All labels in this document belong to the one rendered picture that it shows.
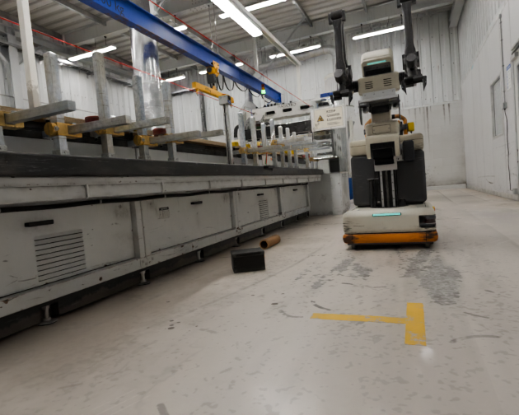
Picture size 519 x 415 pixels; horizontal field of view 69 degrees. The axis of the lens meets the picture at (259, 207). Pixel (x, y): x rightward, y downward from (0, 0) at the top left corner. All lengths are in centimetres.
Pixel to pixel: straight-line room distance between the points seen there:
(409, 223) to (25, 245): 221
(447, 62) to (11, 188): 1169
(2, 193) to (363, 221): 212
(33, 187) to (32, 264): 41
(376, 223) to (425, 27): 1026
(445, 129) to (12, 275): 1131
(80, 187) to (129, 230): 61
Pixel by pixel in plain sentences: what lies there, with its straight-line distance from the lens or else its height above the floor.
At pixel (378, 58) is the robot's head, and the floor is 131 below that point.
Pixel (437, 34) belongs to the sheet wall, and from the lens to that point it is 1258.
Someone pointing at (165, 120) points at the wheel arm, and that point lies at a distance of 170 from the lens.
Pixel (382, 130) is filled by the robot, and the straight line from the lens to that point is 282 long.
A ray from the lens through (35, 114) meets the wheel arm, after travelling 144.
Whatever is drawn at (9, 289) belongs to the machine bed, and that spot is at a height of 19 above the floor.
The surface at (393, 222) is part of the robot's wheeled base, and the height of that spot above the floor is 19.
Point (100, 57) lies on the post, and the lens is 194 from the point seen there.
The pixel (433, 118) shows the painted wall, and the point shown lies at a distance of 1206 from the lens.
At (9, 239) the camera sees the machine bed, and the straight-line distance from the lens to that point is 182.
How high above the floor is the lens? 51
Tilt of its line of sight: 3 degrees down
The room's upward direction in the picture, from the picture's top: 5 degrees counter-clockwise
